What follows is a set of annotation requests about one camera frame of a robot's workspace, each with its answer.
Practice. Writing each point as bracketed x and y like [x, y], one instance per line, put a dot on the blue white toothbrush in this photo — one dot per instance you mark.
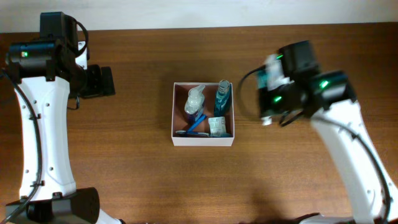
[192, 134]

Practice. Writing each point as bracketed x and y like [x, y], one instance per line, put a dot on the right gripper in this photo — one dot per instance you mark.
[265, 101]

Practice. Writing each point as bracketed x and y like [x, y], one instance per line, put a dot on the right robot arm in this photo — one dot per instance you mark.
[334, 113]

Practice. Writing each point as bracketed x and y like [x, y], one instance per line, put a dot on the green white soap bar box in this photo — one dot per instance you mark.
[218, 127]

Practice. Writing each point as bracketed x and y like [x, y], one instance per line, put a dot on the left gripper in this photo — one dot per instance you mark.
[106, 81]

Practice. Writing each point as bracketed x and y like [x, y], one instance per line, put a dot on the red green toothpaste tube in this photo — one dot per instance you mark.
[264, 98]

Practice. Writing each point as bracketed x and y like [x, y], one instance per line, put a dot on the blue disposable razor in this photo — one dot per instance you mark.
[196, 123]

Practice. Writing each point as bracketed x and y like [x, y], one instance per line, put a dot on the white open cardboard box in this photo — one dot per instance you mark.
[179, 121]

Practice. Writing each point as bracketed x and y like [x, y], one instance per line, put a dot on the teal mouthwash bottle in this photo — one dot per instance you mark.
[222, 101]

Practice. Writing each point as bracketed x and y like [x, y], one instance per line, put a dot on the clear hand soap pump bottle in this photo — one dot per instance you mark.
[194, 105]

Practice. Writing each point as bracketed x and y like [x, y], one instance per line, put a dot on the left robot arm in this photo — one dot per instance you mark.
[46, 73]

